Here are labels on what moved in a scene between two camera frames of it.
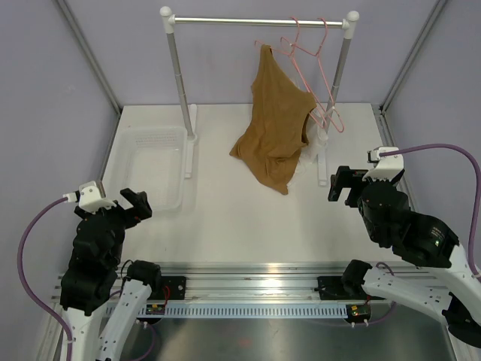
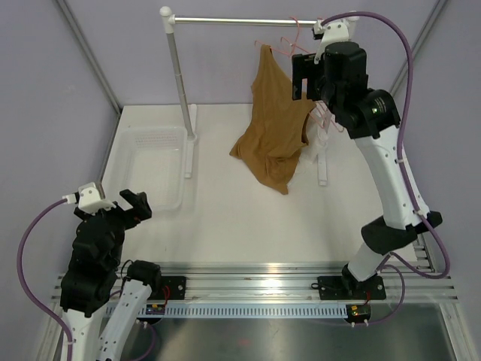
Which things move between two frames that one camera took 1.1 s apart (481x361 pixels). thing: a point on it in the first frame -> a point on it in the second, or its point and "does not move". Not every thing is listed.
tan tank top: [281, 110] does not move
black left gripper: [138, 201] does not move
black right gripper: [346, 177] -> [304, 67]
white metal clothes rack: [191, 112] does not move
